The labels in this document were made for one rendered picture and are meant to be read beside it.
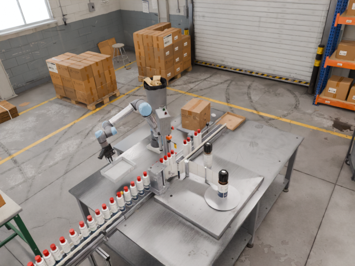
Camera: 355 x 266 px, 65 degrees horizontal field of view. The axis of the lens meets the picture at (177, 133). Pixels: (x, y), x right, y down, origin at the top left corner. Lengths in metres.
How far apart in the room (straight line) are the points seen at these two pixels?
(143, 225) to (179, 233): 0.31
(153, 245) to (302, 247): 1.75
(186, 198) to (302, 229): 1.57
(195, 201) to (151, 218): 0.40
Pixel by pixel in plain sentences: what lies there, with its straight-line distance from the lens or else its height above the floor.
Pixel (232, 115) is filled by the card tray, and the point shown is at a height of 0.83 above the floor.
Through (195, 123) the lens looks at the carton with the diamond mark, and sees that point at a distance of 3.27.
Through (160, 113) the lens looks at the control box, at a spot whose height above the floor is 1.48.
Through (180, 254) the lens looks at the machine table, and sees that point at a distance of 2.23.
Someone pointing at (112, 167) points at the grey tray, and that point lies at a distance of 2.80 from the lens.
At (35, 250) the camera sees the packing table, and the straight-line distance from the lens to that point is 3.47.
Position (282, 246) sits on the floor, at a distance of 3.38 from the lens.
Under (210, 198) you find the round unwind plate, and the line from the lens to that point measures 2.47.
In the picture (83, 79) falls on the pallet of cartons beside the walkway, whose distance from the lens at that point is 5.70.
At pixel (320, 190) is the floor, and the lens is 4.08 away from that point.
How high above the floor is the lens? 2.72
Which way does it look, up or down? 34 degrees down
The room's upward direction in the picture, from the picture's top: 4 degrees counter-clockwise
